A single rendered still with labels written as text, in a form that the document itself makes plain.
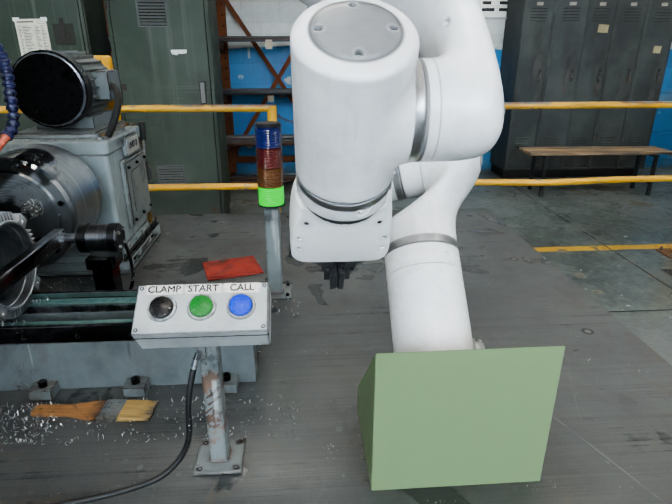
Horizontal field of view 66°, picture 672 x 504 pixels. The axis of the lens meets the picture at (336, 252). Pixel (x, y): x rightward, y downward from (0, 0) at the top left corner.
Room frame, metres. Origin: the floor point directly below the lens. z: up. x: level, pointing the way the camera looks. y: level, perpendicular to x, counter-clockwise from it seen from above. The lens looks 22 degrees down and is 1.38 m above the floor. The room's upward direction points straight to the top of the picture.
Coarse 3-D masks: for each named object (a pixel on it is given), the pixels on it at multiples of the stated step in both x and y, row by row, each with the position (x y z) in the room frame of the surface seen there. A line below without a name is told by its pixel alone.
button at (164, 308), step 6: (156, 300) 0.59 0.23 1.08; (162, 300) 0.59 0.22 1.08; (168, 300) 0.59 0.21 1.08; (150, 306) 0.58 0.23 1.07; (156, 306) 0.58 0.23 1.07; (162, 306) 0.58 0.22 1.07; (168, 306) 0.58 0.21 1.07; (150, 312) 0.58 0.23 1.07; (156, 312) 0.58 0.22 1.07; (162, 312) 0.58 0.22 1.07; (168, 312) 0.58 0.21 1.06
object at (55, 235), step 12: (48, 240) 0.93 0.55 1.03; (60, 240) 0.97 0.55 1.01; (24, 252) 0.87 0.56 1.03; (36, 252) 0.88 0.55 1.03; (48, 252) 0.92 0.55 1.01; (12, 264) 0.81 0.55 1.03; (24, 264) 0.83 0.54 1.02; (36, 264) 0.87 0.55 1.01; (0, 276) 0.76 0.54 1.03; (12, 276) 0.79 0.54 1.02; (24, 276) 0.83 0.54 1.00; (0, 288) 0.75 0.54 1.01
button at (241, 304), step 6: (240, 294) 0.60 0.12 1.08; (234, 300) 0.59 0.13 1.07; (240, 300) 0.59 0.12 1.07; (246, 300) 0.59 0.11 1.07; (234, 306) 0.59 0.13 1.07; (240, 306) 0.59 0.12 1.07; (246, 306) 0.59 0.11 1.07; (252, 306) 0.59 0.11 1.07; (234, 312) 0.58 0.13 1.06; (240, 312) 0.58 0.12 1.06; (246, 312) 0.58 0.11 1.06
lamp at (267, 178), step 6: (258, 168) 1.16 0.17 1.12; (282, 168) 1.17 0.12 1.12; (258, 174) 1.16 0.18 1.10; (264, 174) 1.14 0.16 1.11; (270, 174) 1.14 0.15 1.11; (276, 174) 1.15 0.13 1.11; (282, 174) 1.16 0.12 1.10; (258, 180) 1.16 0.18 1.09; (264, 180) 1.14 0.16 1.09; (270, 180) 1.14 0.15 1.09; (276, 180) 1.15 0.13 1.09; (282, 180) 1.17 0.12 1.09; (258, 186) 1.16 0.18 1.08; (264, 186) 1.14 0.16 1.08; (270, 186) 1.14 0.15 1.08; (276, 186) 1.15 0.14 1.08
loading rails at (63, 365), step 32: (32, 320) 0.87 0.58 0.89; (64, 320) 0.88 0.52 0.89; (96, 320) 0.82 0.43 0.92; (128, 320) 0.82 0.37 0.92; (0, 352) 0.77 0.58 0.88; (32, 352) 0.78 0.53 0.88; (64, 352) 0.78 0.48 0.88; (96, 352) 0.78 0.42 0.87; (128, 352) 0.79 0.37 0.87; (160, 352) 0.79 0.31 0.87; (192, 352) 0.79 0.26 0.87; (224, 352) 0.80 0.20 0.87; (256, 352) 0.84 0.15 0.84; (0, 384) 0.77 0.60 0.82; (32, 384) 0.77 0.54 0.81; (64, 384) 0.78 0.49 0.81; (96, 384) 0.78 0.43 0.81; (128, 384) 0.76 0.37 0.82; (160, 384) 0.79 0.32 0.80; (224, 384) 0.77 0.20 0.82
